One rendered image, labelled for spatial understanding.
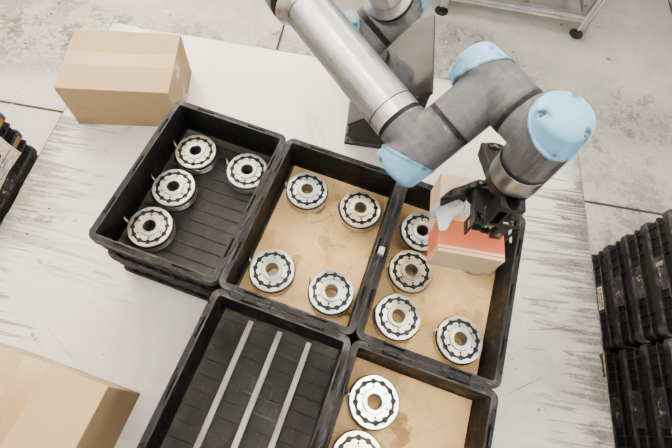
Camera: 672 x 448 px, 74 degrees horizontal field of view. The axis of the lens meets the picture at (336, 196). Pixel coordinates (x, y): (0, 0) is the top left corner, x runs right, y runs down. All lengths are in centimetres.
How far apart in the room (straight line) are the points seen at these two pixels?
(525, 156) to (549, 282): 80
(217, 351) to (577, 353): 89
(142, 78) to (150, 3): 162
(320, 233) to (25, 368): 65
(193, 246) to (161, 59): 57
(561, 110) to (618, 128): 229
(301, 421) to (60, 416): 44
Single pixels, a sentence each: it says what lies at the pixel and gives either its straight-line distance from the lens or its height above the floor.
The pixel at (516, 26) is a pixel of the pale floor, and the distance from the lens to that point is 310.
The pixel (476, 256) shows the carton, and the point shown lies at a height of 112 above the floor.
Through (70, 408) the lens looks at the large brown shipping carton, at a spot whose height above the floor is 90.
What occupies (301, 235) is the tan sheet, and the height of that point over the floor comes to 83.
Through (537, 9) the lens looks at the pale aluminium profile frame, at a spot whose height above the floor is 14.
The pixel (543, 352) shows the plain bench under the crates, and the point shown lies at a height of 70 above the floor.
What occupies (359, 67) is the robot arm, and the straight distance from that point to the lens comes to 67.
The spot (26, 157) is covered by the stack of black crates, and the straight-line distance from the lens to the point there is 213.
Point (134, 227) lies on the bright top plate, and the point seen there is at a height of 86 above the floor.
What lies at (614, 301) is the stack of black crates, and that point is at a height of 26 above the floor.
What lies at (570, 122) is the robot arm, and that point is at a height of 145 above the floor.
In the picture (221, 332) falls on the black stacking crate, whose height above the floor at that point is 83.
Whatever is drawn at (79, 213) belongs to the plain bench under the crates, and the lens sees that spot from 139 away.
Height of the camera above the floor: 185
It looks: 62 degrees down
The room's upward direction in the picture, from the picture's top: 10 degrees clockwise
